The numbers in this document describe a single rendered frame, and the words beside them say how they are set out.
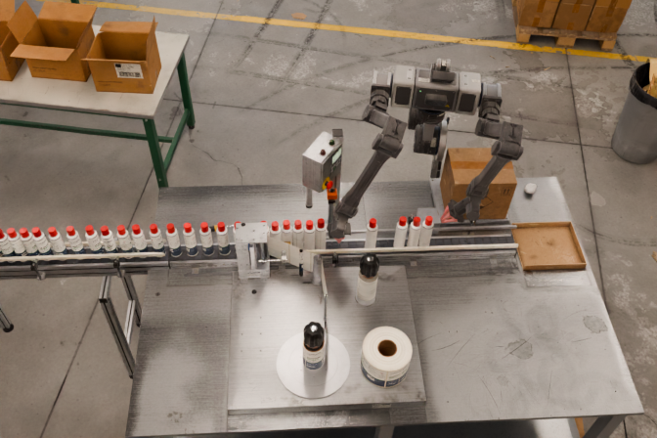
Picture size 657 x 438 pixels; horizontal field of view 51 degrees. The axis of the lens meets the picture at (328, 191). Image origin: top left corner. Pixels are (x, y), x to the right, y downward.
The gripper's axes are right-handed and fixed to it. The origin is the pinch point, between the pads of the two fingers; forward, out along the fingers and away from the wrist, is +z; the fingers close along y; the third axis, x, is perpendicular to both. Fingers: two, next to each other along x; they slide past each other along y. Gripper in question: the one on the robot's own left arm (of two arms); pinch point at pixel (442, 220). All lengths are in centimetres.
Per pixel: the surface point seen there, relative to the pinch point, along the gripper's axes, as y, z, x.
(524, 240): -5, -12, 49
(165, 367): 58, 98, -79
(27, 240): 5, 123, -140
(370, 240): 3.5, 29.2, -18.6
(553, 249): 1, -20, 59
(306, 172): -2, 17, -68
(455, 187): -17.5, -7.4, 4.5
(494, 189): -17.3, -18.6, 20.0
